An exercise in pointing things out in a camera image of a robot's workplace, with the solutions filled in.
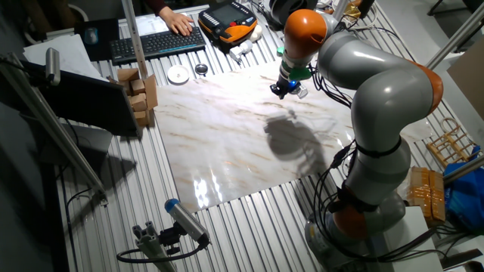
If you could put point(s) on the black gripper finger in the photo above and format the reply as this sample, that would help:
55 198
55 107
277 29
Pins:
286 92
275 90

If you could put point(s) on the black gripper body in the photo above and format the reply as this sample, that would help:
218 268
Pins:
286 85

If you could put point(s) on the small round steel plate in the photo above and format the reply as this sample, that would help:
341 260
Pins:
296 91

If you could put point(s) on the dark red sleeved forearm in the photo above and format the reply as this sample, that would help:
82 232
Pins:
156 5

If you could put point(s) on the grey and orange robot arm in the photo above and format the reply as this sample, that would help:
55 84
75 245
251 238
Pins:
378 94

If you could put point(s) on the person's bare hand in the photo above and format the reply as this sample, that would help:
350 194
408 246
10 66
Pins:
179 22

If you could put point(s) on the transparent rectangular box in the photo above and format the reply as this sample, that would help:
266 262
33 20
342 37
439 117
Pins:
302 90

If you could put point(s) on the white power adapter plug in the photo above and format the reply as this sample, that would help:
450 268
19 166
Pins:
240 51

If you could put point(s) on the marble pattern table mat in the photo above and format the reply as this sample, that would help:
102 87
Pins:
227 143

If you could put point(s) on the black filament spool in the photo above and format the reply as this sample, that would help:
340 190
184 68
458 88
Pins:
278 11

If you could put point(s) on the small spare steel dish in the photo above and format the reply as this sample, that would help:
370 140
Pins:
201 69

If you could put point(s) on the orange black teach pendant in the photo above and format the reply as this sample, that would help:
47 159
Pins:
227 17

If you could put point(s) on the gold foil packet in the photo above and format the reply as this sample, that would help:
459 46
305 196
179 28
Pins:
351 12

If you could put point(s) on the white flowered ceramic saucer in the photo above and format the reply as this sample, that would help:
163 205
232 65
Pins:
178 75

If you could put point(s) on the cardboard flap panel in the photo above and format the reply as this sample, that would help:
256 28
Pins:
151 92

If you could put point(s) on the black computer keyboard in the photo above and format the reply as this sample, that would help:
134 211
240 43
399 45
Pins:
159 45

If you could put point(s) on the small cardboard box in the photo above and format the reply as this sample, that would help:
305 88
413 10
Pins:
141 118
128 75
138 87
138 102

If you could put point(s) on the printed white paper sheet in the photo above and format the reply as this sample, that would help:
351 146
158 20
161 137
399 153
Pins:
151 24

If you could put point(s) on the wooden dish rack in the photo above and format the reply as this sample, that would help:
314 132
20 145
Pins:
438 149

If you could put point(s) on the brown taped parcel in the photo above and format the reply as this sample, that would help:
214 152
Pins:
423 192

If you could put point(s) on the black mouse pad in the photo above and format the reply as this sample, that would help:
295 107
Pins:
109 30

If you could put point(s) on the large cardboard sheet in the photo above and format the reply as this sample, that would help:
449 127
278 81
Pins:
470 83

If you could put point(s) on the white box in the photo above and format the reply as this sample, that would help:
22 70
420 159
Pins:
412 234

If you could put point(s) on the grey monitor base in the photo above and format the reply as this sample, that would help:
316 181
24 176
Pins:
90 140

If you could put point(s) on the grey computer mouse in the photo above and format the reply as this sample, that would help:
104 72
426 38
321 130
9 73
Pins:
91 36

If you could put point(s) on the black flat monitor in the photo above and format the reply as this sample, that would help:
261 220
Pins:
83 102

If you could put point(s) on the blank white paper stack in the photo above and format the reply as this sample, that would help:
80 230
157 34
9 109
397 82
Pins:
64 53

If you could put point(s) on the green gripper mount plate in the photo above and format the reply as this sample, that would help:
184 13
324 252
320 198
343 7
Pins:
298 73

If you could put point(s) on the aluminium frame post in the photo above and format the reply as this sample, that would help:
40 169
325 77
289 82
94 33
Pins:
133 38
340 5
453 39
465 170

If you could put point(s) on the silver camera with blue end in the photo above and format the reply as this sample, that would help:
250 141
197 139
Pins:
185 219

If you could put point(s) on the black camera clamp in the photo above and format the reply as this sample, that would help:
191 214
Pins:
170 238

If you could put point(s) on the aluminium profile bracket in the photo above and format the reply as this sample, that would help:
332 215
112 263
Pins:
149 242

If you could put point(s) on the long aluminium frame strut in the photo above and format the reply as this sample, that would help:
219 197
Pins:
56 136

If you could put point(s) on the silver depth camera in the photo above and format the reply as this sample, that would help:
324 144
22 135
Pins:
53 66

